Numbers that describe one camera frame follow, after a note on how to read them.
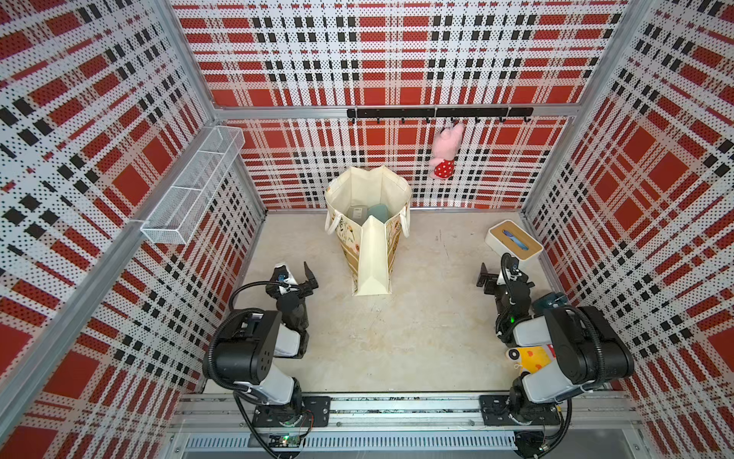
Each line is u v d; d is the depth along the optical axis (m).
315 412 0.74
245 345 0.46
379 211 1.05
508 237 1.07
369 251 0.86
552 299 0.84
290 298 0.71
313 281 0.82
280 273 0.74
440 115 0.91
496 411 0.72
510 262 0.75
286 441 0.69
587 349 0.45
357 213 1.05
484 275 0.85
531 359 0.75
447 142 0.92
